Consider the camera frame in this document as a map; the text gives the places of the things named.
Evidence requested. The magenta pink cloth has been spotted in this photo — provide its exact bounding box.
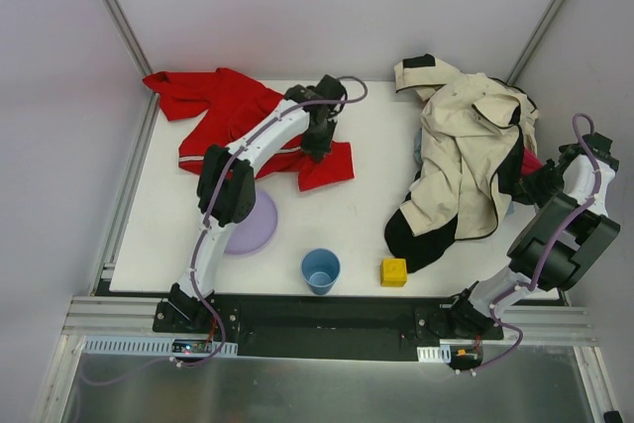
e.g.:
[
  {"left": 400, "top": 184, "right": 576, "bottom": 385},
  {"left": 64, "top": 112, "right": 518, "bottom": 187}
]
[{"left": 520, "top": 148, "right": 543, "bottom": 178}]

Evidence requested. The cream and black jacket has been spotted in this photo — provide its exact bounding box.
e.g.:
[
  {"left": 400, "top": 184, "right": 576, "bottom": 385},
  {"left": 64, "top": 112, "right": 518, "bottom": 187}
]
[{"left": 394, "top": 54, "right": 539, "bottom": 241}]

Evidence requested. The red cloth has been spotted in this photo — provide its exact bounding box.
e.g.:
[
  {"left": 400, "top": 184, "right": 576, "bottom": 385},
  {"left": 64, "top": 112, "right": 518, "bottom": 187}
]
[{"left": 143, "top": 67, "right": 355, "bottom": 192}]

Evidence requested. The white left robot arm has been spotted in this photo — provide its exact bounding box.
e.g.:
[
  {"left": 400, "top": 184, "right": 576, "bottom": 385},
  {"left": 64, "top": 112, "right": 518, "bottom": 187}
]
[{"left": 167, "top": 75, "right": 354, "bottom": 329}]

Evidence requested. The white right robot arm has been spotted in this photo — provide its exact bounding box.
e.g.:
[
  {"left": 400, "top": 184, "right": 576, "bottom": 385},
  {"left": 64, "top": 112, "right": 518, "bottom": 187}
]
[{"left": 445, "top": 154, "right": 620, "bottom": 339}]

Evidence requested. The purple plastic plate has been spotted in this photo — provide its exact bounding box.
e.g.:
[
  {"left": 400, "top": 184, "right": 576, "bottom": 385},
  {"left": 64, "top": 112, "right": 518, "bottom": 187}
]
[{"left": 225, "top": 188, "right": 278, "bottom": 257}]

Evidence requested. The blue plastic cup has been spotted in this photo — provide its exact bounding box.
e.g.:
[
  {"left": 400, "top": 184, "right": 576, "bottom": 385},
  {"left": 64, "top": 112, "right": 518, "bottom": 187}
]
[{"left": 300, "top": 249, "right": 341, "bottom": 296}]

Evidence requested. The yellow toy cube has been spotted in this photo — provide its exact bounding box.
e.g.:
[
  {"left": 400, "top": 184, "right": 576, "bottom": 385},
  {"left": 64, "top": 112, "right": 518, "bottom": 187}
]
[{"left": 380, "top": 258, "right": 408, "bottom": 287}]

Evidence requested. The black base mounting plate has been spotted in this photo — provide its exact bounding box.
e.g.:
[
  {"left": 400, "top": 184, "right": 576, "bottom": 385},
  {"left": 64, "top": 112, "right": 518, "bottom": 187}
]
[{"left": 153, "top": 290, "right": 503, "bottom": 362}]

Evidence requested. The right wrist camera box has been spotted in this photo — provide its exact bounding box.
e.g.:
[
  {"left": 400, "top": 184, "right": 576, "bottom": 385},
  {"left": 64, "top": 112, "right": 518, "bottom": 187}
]
[{"left": 582, "top": 132, "right": 619, "bottom": 172}]

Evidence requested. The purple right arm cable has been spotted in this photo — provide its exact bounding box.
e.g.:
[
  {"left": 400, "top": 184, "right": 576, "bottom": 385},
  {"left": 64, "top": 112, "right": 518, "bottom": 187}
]
[{"left": 448, "top": 113, "right": 603, "bottom": 377}]

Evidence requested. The right aluminium frame post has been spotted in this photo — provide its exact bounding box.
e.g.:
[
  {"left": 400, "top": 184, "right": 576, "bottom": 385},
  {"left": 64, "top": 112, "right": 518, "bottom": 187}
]
[{"left": 505, "top": 0, "right": 568, "bottom": 84}]

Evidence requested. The aluminium frame post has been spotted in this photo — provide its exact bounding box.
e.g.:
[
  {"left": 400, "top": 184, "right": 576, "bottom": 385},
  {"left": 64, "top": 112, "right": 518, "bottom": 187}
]
[
  {"left": 505, "top": 0, "right": 568, "bottom": 84},
  {"left": 101, "top": 0, "right": 153, "bottom": 77}
]

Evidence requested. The left aluminium frame post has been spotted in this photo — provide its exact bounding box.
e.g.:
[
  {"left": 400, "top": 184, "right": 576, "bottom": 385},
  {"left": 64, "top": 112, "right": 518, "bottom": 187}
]
[{"left": 101, "top": 0, "right": 153, "bottom": 77}]

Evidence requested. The aluminium front rail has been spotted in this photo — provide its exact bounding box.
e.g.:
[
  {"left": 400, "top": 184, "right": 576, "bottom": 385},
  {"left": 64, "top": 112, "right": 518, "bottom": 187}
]
[{"left": 62, "top": 294, "right": 598, "bottom": 347}]

